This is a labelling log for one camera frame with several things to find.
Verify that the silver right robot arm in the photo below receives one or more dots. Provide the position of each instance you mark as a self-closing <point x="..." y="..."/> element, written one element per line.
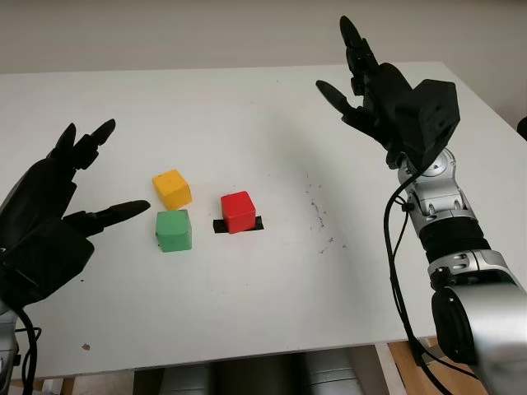
<point x="481" y="288"/>

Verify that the white table leg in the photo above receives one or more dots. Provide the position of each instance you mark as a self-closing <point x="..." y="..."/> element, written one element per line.
<point x="389" y="370"/>

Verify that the yellow wooden cube block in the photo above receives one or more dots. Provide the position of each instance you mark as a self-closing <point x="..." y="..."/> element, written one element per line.
<point x="171" y="189"/>

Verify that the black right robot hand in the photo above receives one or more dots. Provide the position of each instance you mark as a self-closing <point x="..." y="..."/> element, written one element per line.
<point x="387" y="103"/>

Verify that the black rounded background object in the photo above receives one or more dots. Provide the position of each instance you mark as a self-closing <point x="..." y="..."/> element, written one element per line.
<point x="523" y="129"/>

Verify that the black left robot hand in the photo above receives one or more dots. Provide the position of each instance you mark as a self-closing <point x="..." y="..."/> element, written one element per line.
<point x="37" y="193"/>

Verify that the silver robot thigh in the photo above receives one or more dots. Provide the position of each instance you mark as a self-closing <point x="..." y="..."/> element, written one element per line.
<point x="331" y="374"/>
<point x="185" y="378"/>

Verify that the silver right robot thigh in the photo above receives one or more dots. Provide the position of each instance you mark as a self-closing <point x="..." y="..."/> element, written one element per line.
<point x="331" y="374"/>

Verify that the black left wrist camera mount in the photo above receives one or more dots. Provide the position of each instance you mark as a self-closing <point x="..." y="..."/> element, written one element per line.
<point x="45" y="263"/>

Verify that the black tape strip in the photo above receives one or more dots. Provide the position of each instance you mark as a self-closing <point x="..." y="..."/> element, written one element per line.
<point x="258" y="224"/>

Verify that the green wooden cube block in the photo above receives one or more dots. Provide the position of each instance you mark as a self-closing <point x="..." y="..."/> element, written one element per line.
<point x="173" y="230"/>

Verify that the red wooden cube block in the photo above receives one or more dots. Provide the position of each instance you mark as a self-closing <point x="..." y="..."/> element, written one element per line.
<point x="236" y="210"/>

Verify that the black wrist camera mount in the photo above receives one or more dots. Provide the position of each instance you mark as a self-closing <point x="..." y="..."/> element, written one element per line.
<point x="432" y="115"/>
<point x="45" y="263"/>

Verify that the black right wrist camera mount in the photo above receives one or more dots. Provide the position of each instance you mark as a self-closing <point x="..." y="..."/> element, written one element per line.
<point x="432" y="115"/>

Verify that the silver left robot thigh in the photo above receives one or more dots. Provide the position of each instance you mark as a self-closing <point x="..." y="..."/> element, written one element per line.
<point x="185" y="378"/>

